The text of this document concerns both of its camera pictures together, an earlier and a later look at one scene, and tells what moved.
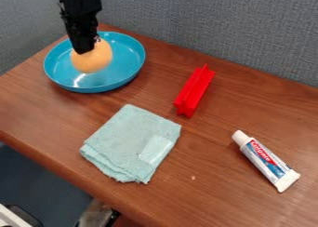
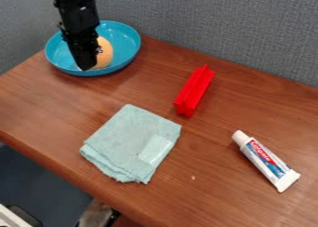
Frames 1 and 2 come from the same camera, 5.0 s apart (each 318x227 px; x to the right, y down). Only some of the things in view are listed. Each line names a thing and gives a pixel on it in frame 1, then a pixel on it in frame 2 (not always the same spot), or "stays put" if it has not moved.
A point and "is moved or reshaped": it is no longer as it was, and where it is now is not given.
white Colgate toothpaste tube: [273, 167] stays put
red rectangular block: [185, 101] stays put
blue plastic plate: [125, 64] is moved or reshaped
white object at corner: [8, 219] stays put
